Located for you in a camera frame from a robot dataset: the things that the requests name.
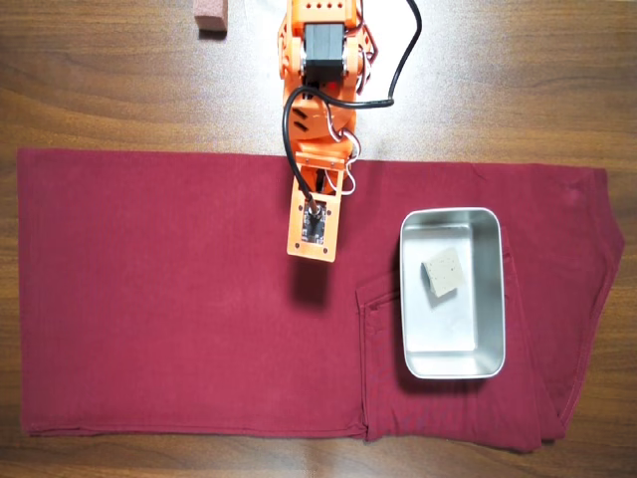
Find orange camera mount with board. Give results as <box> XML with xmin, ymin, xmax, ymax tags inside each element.
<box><xmin>285</xmin><ymin>191</ymin><xmax>343</xmax><ymax>264</ymax></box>

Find dark red cloth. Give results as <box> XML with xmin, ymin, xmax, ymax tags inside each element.
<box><xmin>16</xmin><ymin>147</ymin><xmax>626</xmax><ymax>454</ymax></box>

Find stainless steel tray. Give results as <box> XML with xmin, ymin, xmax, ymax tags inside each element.
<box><xmin>399</xmin><ymin>206</ymin><xmax>508</xmax><ymax>380</ymax></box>

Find pink sponge block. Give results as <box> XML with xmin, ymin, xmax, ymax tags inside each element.
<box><xmin>193</xmin><ymin>0</ymin><xmax>231</xmax><ymax>34</ymax></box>

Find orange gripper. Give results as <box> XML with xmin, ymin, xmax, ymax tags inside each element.
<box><xmin>293</xmin><ymin>140</ymin><xmax>352</xmax><ymax>201</ymax></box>

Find white red servo wires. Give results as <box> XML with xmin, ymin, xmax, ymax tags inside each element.
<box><xmin>323</xmin><ymin>112</ymin><xmax>362</xmax><ymax>198</ymax></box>

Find beige speckled cube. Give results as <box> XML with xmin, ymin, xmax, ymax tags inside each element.
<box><xmin>420</xmin><ymin>247</ymin><xmax>467</xmax><ymax>299</ymax></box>

